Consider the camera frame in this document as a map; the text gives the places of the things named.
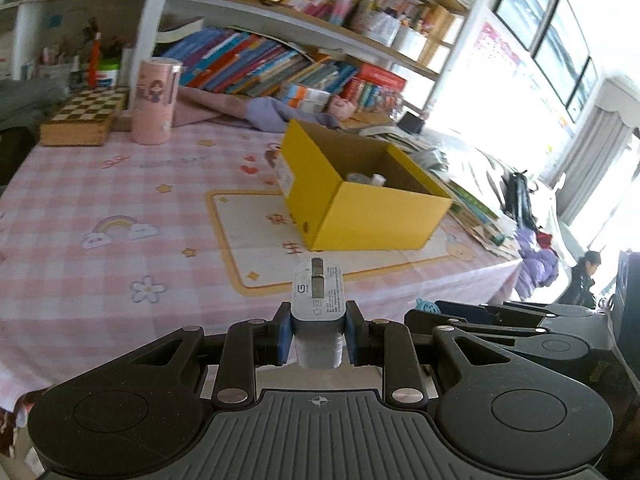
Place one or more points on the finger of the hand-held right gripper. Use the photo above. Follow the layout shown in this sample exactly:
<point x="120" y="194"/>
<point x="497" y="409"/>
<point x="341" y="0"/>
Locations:
<point x="467" y="312"/>
<point x="435" y="320"/>

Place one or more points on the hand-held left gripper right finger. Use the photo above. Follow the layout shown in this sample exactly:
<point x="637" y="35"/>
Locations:
<point x="355" y="335"/>

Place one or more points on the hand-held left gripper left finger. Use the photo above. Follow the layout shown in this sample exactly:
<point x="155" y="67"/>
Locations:
<point x="285" y="335"/>

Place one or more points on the small teal toy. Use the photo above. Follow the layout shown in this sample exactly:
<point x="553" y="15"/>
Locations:
<point x="425" y="305"/>

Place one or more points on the white power adapter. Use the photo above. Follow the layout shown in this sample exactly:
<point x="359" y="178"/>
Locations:
<point x="317" y="300"/>

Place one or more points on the yellow cardboard box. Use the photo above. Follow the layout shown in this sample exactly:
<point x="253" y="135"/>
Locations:
<point x="380" y="220"/>

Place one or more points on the purple cloth bundle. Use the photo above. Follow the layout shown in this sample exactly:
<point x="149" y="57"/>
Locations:
<point x="537" y="265"/>

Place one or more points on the pile of papers and books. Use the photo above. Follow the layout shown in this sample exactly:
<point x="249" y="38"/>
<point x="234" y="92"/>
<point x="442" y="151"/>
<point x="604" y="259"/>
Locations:
<point x="475" y="210"/>

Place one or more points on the black bag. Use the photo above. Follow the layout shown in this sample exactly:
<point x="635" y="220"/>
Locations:
<point x="517" y="200"/>

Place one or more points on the black phone stand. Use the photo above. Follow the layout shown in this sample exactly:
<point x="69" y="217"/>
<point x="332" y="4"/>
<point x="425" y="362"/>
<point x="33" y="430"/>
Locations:
<point x="411" y="122"/>

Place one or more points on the grey curtain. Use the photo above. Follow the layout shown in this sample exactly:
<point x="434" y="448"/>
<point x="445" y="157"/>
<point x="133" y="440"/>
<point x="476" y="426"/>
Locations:
<point x="600" y="150"/>

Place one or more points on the lavender cloth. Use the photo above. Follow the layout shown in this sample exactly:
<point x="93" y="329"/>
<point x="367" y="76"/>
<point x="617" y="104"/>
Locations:
<point x="270" y="112"/>

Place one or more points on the pink pig doll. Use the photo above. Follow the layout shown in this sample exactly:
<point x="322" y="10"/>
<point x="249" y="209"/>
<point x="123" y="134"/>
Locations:
<point x="342" y="107"/>

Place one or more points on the red green book set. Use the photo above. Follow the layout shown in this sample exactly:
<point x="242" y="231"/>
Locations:
<point x="370" y="95"/>

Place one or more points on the orange blue white carton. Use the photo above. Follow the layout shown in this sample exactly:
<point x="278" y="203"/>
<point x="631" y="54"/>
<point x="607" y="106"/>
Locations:
<point x="305" y="95"/>

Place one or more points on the mauve cloth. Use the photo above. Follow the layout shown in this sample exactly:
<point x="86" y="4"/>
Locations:
<point x="210" y="105"/>

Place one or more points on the red thick dictionary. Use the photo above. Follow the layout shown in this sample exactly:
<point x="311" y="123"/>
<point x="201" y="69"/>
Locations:
<point x="382" y="77"/>

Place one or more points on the pink cylinder tumbler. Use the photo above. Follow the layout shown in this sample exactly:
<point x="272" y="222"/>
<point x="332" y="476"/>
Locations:
<point x="155" y="105"/>

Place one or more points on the row of colourful books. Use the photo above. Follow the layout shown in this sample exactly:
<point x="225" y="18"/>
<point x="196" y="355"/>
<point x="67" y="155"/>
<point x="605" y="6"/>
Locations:
<point x="240" y="62"/>

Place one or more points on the white pen box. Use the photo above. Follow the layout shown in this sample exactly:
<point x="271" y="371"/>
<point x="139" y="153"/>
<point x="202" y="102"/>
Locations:
<point x="410" y="40"/>

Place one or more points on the window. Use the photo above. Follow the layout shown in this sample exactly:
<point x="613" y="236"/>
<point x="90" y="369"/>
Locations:
<point x="565" y="45"/>

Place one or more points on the wooden chessboard box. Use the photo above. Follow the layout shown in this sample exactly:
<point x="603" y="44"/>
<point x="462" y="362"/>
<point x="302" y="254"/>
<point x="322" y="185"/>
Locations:
<point x="85" y="107"/>

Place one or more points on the cup of markers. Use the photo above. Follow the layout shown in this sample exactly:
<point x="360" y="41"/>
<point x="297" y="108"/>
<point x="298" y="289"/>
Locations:
<point x="375" y="17"/>

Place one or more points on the pen holder with pens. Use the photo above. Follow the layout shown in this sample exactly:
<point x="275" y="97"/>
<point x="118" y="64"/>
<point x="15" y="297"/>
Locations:
<point x="110" y="72"/>

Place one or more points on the pastel rainbow bottle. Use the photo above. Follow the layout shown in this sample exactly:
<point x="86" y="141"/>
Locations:
<point x="345" y="2"/>

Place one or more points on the white bookshelf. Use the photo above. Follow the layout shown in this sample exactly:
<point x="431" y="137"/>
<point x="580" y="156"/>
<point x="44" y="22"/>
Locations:
<point x="150" y="20"/>

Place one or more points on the grey folded cloth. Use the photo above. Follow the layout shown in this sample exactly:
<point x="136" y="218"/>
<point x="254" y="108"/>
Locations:
<point x="30" y="100"/>

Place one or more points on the pale wall poster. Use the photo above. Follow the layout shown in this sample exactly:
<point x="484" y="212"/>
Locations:
<point x="547" y="100"/>

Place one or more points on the alphabet wall poster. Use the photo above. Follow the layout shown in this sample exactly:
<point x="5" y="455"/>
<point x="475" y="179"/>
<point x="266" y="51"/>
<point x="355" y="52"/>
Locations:
<point x="495" y="50"/>

